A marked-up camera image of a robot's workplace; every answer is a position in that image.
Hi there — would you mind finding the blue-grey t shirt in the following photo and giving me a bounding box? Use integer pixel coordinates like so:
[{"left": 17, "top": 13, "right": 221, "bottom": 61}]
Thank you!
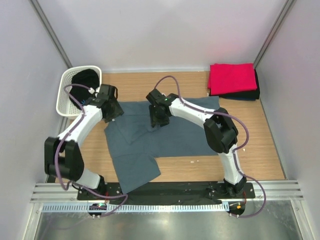
[{"left": 104, "top": 101, "right": 217, "bottom": 194}]

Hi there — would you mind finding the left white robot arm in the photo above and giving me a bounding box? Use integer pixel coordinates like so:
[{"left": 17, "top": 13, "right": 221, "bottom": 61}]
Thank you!
[{"left": 44, "top": 83, "right": 124, "bottom": 200}]

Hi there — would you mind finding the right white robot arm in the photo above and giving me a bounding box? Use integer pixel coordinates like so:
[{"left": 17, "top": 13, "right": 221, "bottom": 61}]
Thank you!
[{"left": 146, "top": 88, "right": 247, "bottom": 198}]

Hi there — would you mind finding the black t shirt in basket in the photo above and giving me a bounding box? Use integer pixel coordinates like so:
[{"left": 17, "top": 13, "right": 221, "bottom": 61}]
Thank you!
[{"left": 68, "top": 69, "right": 101, "bottom": 108}]

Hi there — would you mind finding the white perforated plastic basket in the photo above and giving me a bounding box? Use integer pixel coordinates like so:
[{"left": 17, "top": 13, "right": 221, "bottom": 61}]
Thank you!
[{"left": 56, "top": 65, "right": 102, "bottom": 120}]

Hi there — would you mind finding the folded red t shirt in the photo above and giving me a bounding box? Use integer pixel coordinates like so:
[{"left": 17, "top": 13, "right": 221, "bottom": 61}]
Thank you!
[{"left": 207, "top": 63, "right": 258, "bottom": 96}]

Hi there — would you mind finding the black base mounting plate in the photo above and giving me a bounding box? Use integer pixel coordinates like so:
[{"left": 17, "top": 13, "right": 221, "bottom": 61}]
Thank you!
[{"left": 76, "top": 181, "right": 256, "bottom": 206}]

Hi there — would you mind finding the folded navy t shirt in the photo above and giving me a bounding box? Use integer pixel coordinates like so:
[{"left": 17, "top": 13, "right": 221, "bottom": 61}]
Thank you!
[{"left": 222, "top": 97, "right": 256, "bottom": 102}]

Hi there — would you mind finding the folded black t shirt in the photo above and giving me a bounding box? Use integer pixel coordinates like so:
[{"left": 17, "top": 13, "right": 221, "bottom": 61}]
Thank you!
[{"left": 218, "top": 69, "right": 260, "bottom": 100}]

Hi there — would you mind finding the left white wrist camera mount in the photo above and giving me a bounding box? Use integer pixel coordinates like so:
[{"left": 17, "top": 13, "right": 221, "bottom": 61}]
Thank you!
[{"left": 88, "top": 87, "right": 97, "bottom": 95}]

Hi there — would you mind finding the white slotted cable duct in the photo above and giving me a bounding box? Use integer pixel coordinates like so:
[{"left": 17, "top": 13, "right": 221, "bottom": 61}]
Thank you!
[{"left": 42, "top": 202, "right": 229, "bottom": 214}]

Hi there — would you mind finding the aluminium frame rail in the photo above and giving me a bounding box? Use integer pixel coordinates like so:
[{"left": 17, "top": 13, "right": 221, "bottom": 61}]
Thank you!
[{"left": 30, "top": 180, "right": 304, "bottom": 203}]

